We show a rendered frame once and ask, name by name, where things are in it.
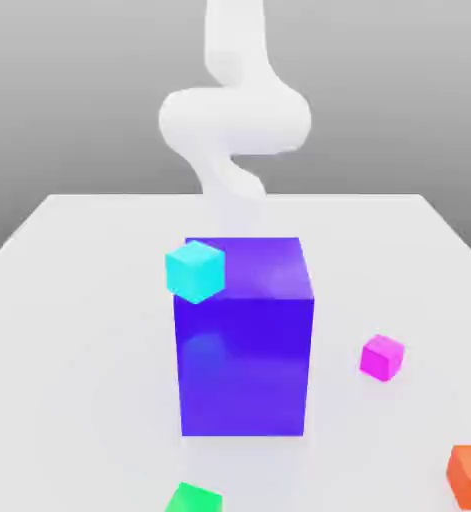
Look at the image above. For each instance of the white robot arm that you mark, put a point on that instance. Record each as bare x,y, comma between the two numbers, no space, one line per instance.
235,120

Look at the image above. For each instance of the small cyan cube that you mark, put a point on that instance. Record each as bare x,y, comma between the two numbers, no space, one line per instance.
195,272

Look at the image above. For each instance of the small magenta cube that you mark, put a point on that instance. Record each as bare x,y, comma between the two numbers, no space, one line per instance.
381,358

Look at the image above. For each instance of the small green cube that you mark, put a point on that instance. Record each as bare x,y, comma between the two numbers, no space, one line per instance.
195,500

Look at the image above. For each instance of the large blue box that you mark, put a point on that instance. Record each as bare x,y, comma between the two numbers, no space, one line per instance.
243,360

